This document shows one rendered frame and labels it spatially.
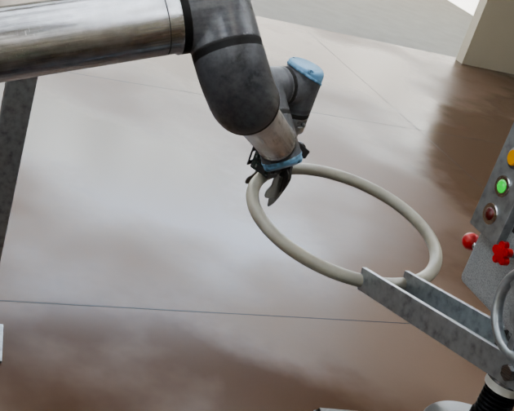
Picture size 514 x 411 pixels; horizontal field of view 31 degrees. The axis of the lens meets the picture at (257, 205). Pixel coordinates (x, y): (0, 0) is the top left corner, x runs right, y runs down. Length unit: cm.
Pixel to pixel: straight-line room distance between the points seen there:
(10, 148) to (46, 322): 77
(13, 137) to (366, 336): 173
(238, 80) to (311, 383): 205
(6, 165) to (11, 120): 14
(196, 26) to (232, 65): 8
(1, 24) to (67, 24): 9
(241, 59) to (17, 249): 231
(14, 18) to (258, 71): 37
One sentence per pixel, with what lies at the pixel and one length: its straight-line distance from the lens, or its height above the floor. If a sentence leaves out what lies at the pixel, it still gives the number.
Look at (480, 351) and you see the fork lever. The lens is 165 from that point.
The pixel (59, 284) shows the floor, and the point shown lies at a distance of 346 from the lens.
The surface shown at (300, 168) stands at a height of 101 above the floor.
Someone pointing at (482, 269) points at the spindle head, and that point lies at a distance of 157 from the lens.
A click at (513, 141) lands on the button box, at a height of 144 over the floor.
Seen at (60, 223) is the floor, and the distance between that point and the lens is 386.
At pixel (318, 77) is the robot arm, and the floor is 128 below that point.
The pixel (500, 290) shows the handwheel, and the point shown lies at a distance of 146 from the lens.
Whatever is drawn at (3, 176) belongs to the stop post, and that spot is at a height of 62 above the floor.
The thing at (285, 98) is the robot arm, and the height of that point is 123.
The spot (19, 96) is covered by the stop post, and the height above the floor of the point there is 87.
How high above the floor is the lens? 182
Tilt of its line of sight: 24 degrees down
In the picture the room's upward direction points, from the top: 18 degrees clockwise
